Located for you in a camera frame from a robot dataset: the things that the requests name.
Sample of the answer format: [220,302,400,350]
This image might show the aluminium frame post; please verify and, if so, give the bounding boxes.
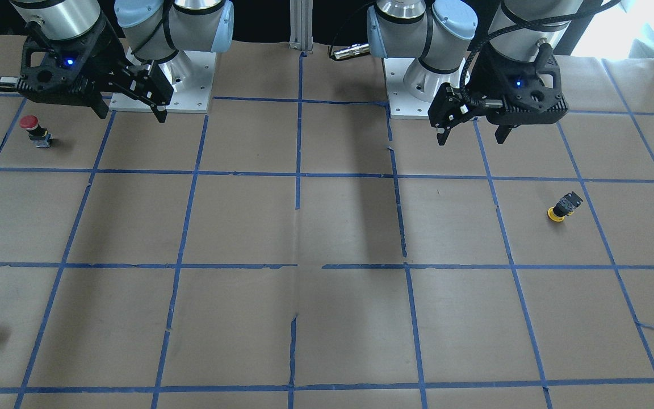
[289,0,313,53]

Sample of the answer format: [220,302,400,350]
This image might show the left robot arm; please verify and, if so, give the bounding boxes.
[367,1,581,145]

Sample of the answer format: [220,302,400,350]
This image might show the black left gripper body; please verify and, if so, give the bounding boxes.
[466,43,568,126]

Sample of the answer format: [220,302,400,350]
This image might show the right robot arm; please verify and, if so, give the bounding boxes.
[0,1,234,123]

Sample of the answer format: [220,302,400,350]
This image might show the red push button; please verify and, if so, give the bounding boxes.
[19,115,52,148]

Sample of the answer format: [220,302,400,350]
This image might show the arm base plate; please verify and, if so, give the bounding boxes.
[383,56,478,119]
[109,47,217,114]

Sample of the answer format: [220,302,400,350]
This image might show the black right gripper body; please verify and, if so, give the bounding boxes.
[19,13,131,110]

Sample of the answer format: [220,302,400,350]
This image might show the yellow push button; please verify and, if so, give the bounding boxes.
[547,191,584,223]

